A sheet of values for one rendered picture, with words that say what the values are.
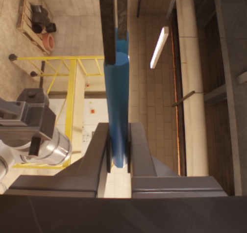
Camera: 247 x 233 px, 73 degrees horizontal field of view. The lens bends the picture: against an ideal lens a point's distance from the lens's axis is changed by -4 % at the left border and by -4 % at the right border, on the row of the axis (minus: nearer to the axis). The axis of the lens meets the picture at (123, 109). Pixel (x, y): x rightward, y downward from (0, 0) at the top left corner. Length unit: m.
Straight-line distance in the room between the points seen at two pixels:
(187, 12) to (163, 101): 2.03
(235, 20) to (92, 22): 3.52
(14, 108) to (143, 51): 4.68
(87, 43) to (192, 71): 2.95
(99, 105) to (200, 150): 2.25
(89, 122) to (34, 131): 3.63
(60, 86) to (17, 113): 4.08
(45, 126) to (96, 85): 3.86
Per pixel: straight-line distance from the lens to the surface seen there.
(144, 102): 4.39
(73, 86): 3.01
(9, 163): 0.48
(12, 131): 0.30
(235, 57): 3.54
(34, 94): 0.39
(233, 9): 4.06
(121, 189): 4.42
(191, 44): 3.60
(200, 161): 3.18
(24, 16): 4.10
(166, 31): 2.68
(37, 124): 0.28
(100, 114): 3.87
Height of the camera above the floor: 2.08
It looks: level
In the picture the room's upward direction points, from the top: 90 degrees clockwise
